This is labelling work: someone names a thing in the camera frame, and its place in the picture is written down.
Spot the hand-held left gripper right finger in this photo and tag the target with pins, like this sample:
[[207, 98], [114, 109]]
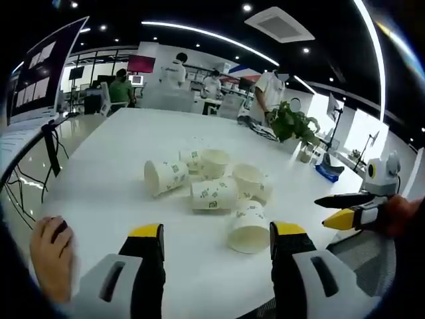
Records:
[[299, 279]]

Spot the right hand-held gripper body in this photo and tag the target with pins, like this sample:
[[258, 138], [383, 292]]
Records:
[[382, 179]]

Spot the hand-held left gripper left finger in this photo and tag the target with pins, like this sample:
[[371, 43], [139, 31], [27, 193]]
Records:
[[127, 276]]

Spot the pile of printed paper cups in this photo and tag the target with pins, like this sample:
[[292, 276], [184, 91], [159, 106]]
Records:
[[212, 196]]

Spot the person's right hand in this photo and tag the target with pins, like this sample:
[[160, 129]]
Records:
[[405, 216]]

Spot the blue box with grey item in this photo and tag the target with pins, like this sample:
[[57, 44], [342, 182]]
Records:
[[328, 171]]

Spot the monitor on black stand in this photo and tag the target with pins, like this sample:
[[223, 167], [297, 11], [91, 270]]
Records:
[[333, 106], [372, 141]]

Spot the grey mesh chair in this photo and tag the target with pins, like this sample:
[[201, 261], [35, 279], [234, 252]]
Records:
[[368, 259]]

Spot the dark computer mouse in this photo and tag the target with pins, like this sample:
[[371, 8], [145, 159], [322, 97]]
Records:
[[60, 229]]

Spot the green potted plant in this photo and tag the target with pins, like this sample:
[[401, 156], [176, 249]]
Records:
[[293, 124]]

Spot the curved ceiling light strip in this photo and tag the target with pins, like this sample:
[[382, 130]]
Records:
[[376, 56]]

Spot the white table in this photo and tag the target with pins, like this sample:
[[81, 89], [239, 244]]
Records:
[[133, 143]]

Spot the white office chair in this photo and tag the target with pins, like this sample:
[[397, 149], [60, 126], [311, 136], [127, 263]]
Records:
[[108, 99]]

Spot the ceiling air vent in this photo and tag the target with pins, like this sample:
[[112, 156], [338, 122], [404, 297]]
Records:
[[280, 25]]

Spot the long ceiling light strip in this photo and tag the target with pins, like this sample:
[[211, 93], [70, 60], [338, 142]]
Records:
[[212, 36]]

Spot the large dark display screen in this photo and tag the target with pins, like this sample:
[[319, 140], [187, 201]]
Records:
[[40, 73]]

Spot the red wall screen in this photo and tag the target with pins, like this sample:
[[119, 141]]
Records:
[[141, 63]]

